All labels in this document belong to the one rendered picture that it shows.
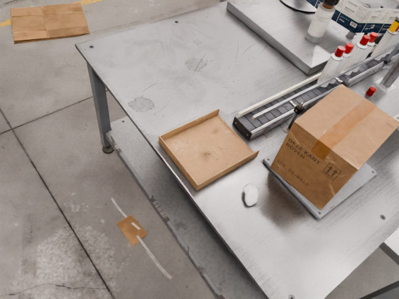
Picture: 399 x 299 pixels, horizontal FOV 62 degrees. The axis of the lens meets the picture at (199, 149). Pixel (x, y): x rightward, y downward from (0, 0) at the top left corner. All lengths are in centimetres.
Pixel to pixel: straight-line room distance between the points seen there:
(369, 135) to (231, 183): 49
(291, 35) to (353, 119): 86
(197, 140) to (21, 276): 122
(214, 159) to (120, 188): 100
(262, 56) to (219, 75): 29
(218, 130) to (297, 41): 76
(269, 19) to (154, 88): 83
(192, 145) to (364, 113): 63
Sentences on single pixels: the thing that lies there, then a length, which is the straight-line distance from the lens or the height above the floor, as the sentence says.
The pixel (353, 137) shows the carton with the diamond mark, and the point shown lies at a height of 112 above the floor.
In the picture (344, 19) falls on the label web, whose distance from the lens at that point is 209.
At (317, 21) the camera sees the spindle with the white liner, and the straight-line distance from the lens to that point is 189.
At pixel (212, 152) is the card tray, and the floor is 83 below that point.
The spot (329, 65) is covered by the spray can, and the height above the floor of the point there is 100.
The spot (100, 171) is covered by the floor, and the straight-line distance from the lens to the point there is 224.
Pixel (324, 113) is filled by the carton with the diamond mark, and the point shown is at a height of 112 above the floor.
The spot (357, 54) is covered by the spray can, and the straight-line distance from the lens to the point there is 175.
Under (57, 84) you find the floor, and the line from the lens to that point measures 283.
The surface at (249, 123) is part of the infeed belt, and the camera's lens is 137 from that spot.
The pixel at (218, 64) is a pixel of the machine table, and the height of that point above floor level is 83.
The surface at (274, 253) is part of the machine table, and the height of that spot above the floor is 83.
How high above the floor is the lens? 187
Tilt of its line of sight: 53 degrees down
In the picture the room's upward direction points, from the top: 12 degrees clockwise
